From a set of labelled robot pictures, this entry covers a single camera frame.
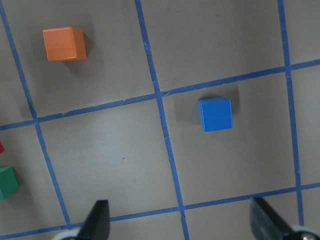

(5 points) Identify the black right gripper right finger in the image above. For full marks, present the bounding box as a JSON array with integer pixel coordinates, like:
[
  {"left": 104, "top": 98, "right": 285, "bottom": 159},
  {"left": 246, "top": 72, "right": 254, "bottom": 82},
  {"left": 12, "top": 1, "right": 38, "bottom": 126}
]
[{"left": 249, "top": 197, "right": 295, "bottom": 240}]

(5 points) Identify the green wooden block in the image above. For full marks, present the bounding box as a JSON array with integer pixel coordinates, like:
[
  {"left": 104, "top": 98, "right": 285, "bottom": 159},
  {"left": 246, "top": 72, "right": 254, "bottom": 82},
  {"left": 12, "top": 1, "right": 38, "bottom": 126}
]
[{"left": 0, "top": 166, "right": 19, "bottom": 201}]

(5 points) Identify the orange wooden block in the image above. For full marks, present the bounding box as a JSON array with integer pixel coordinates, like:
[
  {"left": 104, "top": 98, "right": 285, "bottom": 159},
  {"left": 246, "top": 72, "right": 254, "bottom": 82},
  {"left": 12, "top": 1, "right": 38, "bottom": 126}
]
[{"left": 42, "top": 26, "right": 87, "bottom": 62}]

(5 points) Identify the blue wooden block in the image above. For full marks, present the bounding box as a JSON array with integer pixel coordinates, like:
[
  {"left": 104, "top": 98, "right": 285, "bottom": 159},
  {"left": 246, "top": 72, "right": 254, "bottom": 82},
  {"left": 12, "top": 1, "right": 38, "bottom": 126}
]
[{"left": 197, "top": 97, "right": 233, "bottom": 132}]

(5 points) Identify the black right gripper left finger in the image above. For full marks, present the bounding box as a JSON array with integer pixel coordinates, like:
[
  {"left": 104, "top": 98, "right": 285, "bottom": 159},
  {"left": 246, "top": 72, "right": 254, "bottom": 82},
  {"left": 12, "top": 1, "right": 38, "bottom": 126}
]
[{"left": 75, "top": 200, "right": 110, "bottom": 240}]

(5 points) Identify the red wooden block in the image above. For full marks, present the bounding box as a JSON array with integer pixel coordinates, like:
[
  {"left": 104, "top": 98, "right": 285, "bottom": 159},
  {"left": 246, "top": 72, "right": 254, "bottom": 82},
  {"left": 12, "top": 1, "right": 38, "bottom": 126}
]
[{"left": 0, "top": 142, "right": 5, "bottom": 154}]

